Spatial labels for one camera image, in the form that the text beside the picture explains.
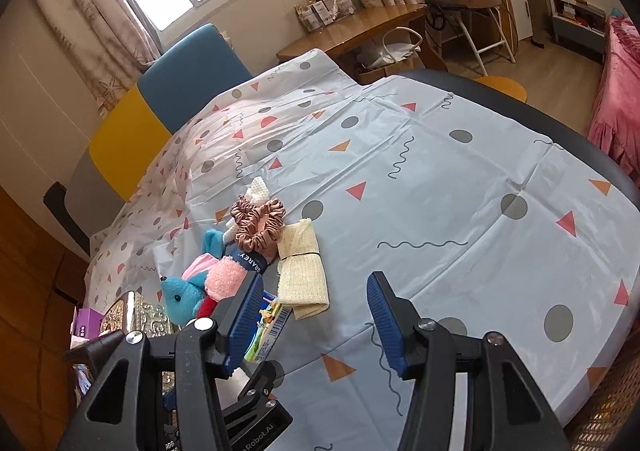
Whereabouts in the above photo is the wooden wardrobe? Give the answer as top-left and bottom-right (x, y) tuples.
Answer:
(0, 186), (92, 451)

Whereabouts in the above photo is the pink bed cover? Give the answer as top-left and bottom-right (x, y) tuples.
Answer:
(588, 15), (640, 172)

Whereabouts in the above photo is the wooden side table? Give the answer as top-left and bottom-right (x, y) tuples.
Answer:
(276, 4), (430, 82)

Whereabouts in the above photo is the patterned white tablecloth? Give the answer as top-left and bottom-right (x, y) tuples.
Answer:
(82, 48), (640, 451)

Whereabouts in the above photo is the dusty pink scrunchie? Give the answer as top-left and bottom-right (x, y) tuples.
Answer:
(231, 193), (262, 227)
(236, 198), (287, 263)

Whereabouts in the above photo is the cream knitted cloth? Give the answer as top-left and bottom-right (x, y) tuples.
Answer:
(276, 218), (332, 323)

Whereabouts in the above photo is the multicolour sofa backrest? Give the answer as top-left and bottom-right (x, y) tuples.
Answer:
(67, 24), (253, 206)

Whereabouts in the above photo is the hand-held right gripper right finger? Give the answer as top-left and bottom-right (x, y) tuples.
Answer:
(366, 272), (571, 451)

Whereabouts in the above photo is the ornate metal tissue box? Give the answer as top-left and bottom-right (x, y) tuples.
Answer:
(101, 291), (177, 338)

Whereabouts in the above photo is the group of small boxes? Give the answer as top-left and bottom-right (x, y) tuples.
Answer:
(294, 0), (357, 35)

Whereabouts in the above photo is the pink fuzzy sock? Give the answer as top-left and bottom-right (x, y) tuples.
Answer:
(182, 251), (253, 303)

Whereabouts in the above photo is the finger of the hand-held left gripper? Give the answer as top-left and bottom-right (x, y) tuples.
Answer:
(236, 360), (285, 404)

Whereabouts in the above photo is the white low shelf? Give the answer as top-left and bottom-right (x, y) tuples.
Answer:
(546, 0), (609, 55)

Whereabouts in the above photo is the purple carton box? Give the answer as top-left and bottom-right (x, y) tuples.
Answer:
(71, 307), (104, 338)

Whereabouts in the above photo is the wicker chair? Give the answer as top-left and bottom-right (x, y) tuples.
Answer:
(564, 343), (640, 451)

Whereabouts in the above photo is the round wooden stool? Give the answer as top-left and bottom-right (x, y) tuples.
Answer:
(474, 75), (529, 104)

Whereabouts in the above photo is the blue plush toy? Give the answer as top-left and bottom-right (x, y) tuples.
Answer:
(160, 229), (236, 327)

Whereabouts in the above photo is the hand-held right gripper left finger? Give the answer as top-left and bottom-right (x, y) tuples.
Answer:
(57, 275), (265, 451)

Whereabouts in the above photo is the blue tissue packet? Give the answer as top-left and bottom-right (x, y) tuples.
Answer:
(244, 298), (294, 364)

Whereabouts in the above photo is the white work glove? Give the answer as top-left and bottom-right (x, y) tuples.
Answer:
(222, 176), (273, 237)

